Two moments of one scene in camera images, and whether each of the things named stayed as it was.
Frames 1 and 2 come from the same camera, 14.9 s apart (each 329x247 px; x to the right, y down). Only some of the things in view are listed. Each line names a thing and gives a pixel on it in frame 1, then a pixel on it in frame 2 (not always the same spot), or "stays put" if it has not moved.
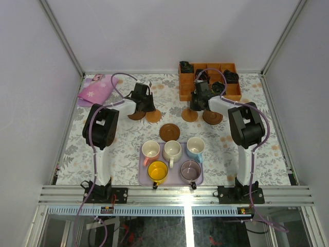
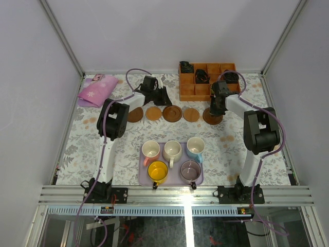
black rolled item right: (231, 77) stays put
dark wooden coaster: (212, 118) stays put
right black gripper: (193, 107) to (212, 110)
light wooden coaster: (189, 116) stays put
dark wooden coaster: (169, 131) to (172, 113)
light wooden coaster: (153, 116) stays put
